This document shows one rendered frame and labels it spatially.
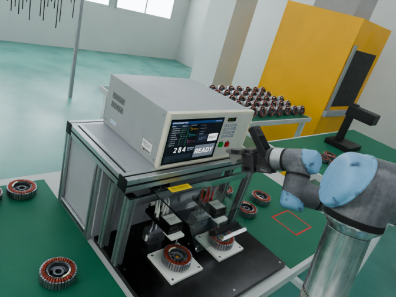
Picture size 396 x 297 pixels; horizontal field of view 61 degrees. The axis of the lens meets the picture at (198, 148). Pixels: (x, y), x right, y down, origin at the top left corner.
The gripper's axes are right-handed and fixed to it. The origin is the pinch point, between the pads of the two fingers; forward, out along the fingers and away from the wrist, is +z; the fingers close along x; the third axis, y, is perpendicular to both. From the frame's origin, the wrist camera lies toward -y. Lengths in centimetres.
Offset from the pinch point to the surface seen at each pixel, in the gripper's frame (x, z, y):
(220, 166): 0.6, 5.3, 7.1
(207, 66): 277, 276, -84
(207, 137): -8.9, 2.6, -5.2
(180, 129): -23.3, 0.9, -8.9
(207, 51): 277, 275, -106
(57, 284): -60, 18, 36
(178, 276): -24.2, 4.0, 42.7
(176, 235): -20.7, 8.3, 29.8
